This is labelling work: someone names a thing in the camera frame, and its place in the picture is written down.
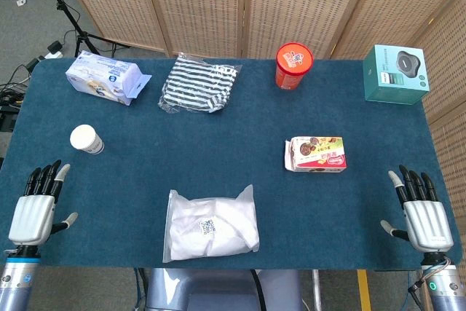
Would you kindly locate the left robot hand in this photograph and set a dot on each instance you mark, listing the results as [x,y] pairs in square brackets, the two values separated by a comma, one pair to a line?
[32,218]

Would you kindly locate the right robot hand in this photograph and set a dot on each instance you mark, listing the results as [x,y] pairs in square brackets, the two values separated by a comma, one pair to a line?
[427,223]

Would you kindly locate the white paper cup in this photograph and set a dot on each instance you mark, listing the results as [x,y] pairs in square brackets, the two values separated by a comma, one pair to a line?
[82,136]

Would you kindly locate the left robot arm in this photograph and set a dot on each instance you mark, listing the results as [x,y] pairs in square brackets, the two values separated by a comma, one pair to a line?
[18,282]

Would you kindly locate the metal table leg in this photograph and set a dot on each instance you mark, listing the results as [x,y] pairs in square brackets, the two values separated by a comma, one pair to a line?
[316,289]

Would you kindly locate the cookie carton box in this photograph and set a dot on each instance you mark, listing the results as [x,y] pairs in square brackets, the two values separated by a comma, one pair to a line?
[316,154]

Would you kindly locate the blue table mat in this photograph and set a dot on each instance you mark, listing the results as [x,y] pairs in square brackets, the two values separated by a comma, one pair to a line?
[145,150]

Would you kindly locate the teal product box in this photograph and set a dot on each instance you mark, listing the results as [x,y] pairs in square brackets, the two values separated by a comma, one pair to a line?
[393,81]

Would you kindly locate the white blue tissue pack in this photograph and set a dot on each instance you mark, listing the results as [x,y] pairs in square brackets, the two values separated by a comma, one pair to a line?
[102,76]

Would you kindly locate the white power strip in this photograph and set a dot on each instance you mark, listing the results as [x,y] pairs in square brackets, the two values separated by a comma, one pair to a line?
[54,49]

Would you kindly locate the white garment in frosted bag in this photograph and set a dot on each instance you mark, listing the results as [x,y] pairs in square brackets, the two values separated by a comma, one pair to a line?
[211,227]

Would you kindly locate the grey robot torso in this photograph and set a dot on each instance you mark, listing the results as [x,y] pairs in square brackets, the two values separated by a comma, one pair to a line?
[218,289]

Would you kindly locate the striped garment in clear bag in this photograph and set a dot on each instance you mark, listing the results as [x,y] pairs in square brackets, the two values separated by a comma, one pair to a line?
[196,85]

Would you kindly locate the orange tub with lid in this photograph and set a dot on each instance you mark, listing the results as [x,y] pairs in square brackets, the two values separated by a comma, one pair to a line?
[293,59]

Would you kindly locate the black tripod stand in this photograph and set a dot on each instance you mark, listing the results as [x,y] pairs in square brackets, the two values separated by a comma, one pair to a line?
[61,7]

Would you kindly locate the wicker folding screen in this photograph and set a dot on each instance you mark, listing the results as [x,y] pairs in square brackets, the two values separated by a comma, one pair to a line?
[204,5]

